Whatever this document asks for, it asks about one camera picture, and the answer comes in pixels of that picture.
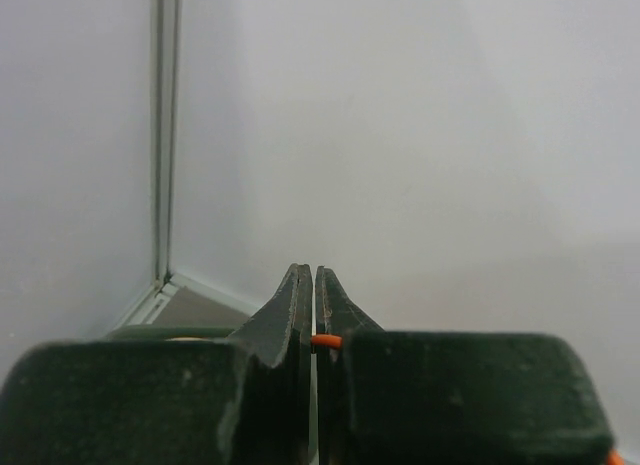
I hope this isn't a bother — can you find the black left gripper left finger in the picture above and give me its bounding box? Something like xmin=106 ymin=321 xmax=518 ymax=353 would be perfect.
xmin=230 ymin=264 xmax=313 ymax=464

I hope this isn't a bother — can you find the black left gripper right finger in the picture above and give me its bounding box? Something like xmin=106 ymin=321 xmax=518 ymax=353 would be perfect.
xmin=315 ymin=266 xmax=382 ymax=464

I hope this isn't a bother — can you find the orange thin cable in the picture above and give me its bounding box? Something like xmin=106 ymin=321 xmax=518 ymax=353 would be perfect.
xmin=309 ymin=333 xmax=624 ymax=465

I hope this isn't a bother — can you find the aluminium corner post left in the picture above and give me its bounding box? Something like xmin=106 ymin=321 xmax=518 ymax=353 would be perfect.
xmin=151 ymin=0 xmax=182 ymax=289

